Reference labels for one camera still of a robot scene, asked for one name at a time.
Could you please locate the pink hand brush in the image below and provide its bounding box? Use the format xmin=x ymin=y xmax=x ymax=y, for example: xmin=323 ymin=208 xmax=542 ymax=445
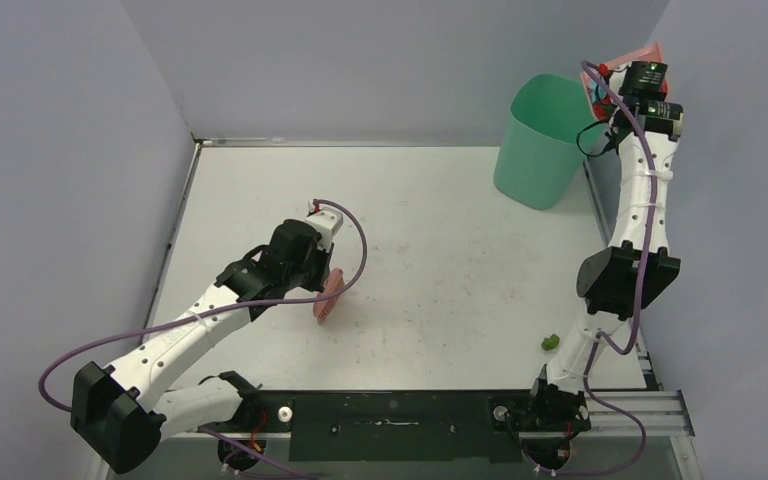
xmin=312 ymin=268 xmax=345 ymax=325

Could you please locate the pink plastic dustpan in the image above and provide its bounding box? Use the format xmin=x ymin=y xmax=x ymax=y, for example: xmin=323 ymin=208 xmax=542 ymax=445
xmin=580 ymin=42 xmax=663 ymax=115

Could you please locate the red paper scrap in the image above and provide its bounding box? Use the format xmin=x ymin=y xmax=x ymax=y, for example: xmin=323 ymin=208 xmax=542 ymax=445
xmin=591 ymin=98 xmax=616 ymax=121

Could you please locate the teal paper scrap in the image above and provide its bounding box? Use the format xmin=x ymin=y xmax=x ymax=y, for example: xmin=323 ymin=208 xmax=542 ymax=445
xmin=588 ymin=81 xmax=605 ymax=102

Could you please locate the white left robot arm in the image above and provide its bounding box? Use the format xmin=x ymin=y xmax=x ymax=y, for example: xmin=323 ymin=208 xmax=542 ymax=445
xmin=70 ymin=210 xmax=343 ymax=474

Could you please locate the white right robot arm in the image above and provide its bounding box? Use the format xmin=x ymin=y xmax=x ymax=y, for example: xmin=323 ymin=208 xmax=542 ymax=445
xmin=511 ymin=59 xmax=684 ymax=432

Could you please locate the green paper scrap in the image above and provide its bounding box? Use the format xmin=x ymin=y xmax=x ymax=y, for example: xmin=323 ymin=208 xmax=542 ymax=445
xmin=540 ymin=334 xmax=561 ymax=352

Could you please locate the green plastic waste bin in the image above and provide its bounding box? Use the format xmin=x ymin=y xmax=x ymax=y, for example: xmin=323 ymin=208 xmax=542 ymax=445
xmin=493 ymin=73 xmax=604 ymax=210

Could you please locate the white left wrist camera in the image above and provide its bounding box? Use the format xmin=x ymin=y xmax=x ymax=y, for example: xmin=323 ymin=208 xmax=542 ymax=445
xmin=303 ymin=199 xmax=344 ymax=253

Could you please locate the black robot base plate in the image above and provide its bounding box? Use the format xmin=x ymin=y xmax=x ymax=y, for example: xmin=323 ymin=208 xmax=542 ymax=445
xmin=191 ymin=390 xmax=591 ymax=465

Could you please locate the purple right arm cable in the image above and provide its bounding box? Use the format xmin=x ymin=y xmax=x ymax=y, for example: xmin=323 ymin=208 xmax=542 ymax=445
xmin=523 ymin=60 xmax=659 ymax=478

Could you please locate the aluminium frame rail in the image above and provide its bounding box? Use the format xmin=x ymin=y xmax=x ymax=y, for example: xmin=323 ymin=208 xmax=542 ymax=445
xmin=196 ymin=390 xmax=693 ymax=439

